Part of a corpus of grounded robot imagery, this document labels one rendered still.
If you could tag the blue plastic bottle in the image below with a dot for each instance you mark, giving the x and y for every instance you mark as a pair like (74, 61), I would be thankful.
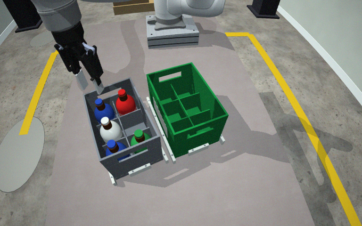
(113, 147)
(103, 110)

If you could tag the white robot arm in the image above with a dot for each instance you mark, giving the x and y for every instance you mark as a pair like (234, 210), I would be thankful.
(61, 15)

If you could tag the red bottle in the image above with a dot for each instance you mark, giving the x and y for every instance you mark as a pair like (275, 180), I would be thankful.
(125, 103)

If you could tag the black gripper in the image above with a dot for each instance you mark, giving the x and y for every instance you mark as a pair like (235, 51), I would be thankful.
(73, 48)

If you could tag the green plastic crate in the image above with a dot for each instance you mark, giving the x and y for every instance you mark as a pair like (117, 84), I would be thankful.
(188, 111)

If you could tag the grey divided crate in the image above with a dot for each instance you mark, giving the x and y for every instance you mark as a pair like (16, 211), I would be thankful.
(129, 123)

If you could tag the white bottle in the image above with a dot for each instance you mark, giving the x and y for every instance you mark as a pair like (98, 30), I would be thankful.
(110, 130)

